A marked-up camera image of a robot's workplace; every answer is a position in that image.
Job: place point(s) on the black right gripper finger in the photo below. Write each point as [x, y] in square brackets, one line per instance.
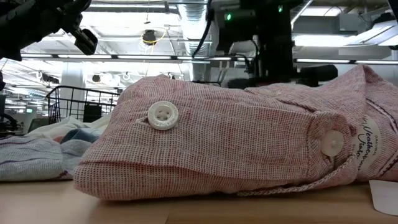
[318, 74]
[244, 83]

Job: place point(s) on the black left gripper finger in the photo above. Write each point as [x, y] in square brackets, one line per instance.
[86, 42]

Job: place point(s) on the pink checked button shirt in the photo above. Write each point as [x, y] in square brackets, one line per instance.
[217, 140]

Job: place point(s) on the blue sock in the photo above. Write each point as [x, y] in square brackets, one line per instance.
[82, 136]

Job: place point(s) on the blue striped shirt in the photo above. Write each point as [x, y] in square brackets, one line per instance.
[31, 158]

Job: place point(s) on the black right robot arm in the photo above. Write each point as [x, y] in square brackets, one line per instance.
[236, 37]

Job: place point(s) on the long ceiling light bar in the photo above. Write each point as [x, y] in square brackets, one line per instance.
[140, 57]

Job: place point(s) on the white paper tag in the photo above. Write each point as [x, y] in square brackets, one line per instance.
[385, 196]

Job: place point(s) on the silver ventilation duct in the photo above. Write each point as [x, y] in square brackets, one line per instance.
[194, 28]

